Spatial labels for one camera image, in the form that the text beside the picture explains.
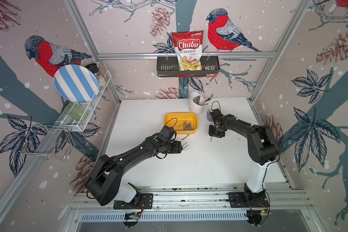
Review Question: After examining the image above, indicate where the steel nail pile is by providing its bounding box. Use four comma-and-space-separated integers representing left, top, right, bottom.
181, 134, 189, 150

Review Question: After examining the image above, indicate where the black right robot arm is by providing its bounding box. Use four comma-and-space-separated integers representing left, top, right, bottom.
208, 108, 280, 206

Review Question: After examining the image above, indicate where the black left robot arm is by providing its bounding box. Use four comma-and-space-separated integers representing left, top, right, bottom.
84, 126, 183, 206

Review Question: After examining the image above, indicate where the yellow plastic storage box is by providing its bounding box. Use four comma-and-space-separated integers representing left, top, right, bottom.
163, 112, 198, 135

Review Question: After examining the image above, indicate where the purple mug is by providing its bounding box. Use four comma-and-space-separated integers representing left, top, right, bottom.
206, 107, 213, 122

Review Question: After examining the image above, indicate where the white cutlery holder cup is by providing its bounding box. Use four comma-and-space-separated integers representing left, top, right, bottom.
189, 91, 205, 115

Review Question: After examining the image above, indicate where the metal fork in cup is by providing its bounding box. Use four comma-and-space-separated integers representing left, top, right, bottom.
203, 93, 214, 105

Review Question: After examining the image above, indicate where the red Chuba chips bag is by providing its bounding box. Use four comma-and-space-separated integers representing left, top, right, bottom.
172, 31, 204, 71

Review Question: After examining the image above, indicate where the green glass bowl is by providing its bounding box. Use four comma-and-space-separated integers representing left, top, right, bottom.
62, 102, 88, 122

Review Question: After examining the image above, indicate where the dark lid spice jar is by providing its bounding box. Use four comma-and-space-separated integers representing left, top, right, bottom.
86, 63, 103, 84

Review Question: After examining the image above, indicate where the blue white striped plate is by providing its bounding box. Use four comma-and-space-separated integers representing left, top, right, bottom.
54, 64, 100, 103

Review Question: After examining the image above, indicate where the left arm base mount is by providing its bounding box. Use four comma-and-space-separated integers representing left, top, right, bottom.
113, 193, 153, 210

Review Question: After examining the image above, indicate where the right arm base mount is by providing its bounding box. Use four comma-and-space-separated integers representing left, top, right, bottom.
228, 191, 270, 208

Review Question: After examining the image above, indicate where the black wall basket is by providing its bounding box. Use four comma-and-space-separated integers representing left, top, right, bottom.
157, 56, 220, 77

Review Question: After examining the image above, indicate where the clear wire dish rack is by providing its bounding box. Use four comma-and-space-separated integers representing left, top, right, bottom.
19, 71, 112, 161

